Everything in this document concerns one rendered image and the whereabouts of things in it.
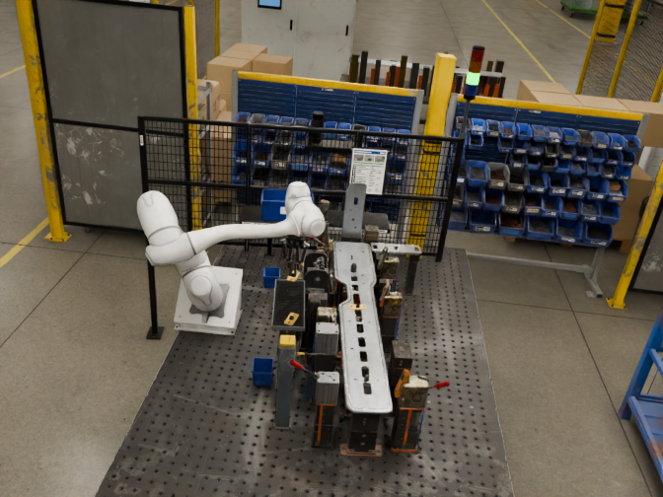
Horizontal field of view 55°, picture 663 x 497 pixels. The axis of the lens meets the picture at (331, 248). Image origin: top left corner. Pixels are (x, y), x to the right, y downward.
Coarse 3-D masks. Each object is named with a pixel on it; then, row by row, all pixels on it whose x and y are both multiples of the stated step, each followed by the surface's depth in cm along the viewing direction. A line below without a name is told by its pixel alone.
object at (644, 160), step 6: (660, 102) 643; (648, 150) 657; (654, 150) 651; (660, 150) 653; (642, 156) 669; (648, 156) 657; (654, 156) 656; (660, 156) 656; (642, 162) 668; (648, 162) 660; (654, 162) 659; (660, 162) 659; (642, 168) 666; (648, 168) 661; (654, 168) 662; (648, 174) 666; (654, 174) 666; (654, 180) 670
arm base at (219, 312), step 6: (222, 288) 328; (228, 288) 329; (222, 300) 323; (192, 306) 325; (222, 306) 326; (192, 312) 325; (198, 312) 325; (204, 312) 322; (210, 312) 323; (216, 312) 324; (222, 312) 325; (204, 318) 322
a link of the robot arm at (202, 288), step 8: (192, 272) 309; (200, 272) 307; (208, 272) 310; (184, 280) 310; (192, 280) 304; (200, 280) 303; (208, 280) 304; (216, 280) 314; (192, 288) 302; (200, 288) 303; (208, 288) 303; (216, 288) 307; (192, 296) 303; (200, 296) 302; (208, 296) 304; (216, 296) 309; (200, 304) 307; (208, 304) 309; (216, 304) 315
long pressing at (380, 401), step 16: (336, 256) 348; (368, 256) 351; (336, 272) 333; (352, 272) 335; (368, 272) 336; (368, 288) 322; (368, 304) 310; (352, 320) 296; (368, 320) 297; (352, 336) 286; (368, 336) 287; (352, 352) 276; (368, 352) 277; (352, 368) 266; (368, 368) 268; (384, 368) 269; (352, 384) 258; (384, 384) 259; (352, 400) 249; (368, 400) 250; (384, 400) 251
